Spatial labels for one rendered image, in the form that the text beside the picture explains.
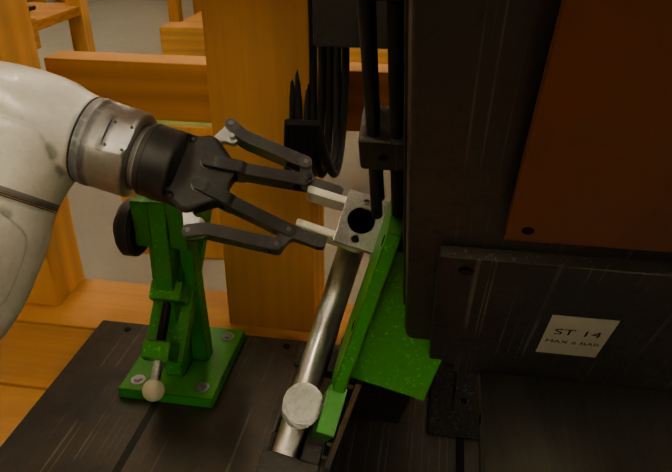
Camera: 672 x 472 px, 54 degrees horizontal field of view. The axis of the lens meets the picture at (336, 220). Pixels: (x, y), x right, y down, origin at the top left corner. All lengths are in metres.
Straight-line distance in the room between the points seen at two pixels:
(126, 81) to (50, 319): 0.41
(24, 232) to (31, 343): 0.46
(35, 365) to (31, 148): 0.47
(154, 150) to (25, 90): 0.13
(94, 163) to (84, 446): 0.38
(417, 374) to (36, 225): 0.39
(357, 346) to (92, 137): 0.32
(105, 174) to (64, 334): 0.50
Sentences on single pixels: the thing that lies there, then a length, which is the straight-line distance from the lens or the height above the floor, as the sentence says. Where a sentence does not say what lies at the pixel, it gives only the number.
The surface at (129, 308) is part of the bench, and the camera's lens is 1.15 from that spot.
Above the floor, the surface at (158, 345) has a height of 1.00.
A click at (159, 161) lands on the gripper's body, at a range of 0.65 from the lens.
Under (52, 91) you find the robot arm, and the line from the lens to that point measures 0.69.
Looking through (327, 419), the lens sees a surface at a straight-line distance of 0.60.
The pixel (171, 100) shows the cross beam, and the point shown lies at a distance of 1.03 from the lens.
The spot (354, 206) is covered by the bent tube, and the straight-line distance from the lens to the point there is 0.64.
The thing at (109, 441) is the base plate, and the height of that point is 0.90.
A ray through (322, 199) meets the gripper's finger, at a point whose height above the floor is 1.23.
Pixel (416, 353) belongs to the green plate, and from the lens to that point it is 0.58.
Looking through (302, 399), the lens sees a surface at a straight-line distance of 0.62.
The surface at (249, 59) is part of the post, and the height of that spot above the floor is 1.31.
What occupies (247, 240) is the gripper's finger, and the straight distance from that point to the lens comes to 0.64.
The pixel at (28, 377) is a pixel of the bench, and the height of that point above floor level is 0.88.
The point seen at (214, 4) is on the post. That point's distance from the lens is 0.88.
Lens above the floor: 1.51
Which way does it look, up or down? 27 degrees down
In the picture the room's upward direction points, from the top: straight up
